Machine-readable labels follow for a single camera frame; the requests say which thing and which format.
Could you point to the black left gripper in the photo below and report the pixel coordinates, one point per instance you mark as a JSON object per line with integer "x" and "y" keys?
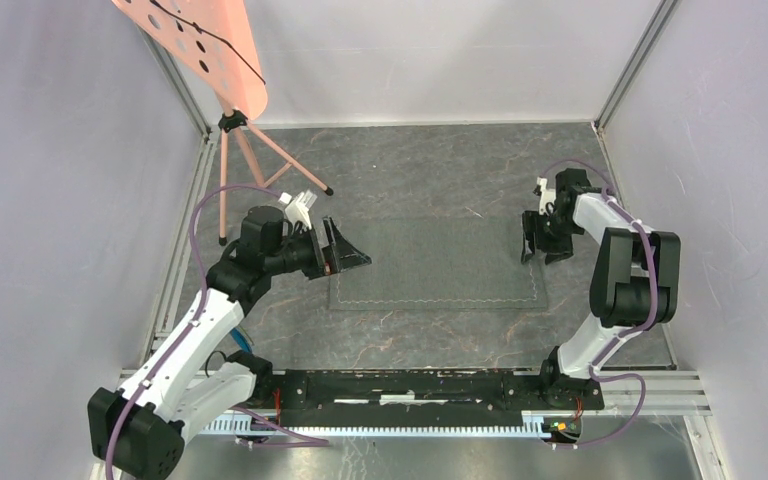
{"x": 340, "y": 255}

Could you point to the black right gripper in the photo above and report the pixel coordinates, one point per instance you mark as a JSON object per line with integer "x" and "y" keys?
{"x": 531, "y": 221}

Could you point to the grey cloth napkin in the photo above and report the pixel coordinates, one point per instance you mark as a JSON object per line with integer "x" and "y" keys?
{"x": 438, "y": 264}

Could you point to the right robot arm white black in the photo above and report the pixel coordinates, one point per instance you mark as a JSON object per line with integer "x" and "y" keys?
{"x": 634, "y": 283}

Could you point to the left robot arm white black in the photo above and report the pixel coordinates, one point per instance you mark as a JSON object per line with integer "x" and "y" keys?
{"x": 143, "y": 426}

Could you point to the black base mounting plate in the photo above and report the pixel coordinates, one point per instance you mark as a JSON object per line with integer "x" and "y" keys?
{"x": 385, "y": 398}

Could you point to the pink music stand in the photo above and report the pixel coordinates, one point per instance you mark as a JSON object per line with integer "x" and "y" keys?
{"x": 214, "y": 39}

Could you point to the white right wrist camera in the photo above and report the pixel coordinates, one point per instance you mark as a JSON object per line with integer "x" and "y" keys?
{"x": 546, "y": 196}

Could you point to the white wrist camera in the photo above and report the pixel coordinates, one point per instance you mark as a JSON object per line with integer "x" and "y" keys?
{"x": 297, "y": 208}
{"x": 546, "y": 196}

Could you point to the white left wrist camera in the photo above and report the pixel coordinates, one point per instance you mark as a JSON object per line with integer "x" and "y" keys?
{"x": 297, "y": 208}

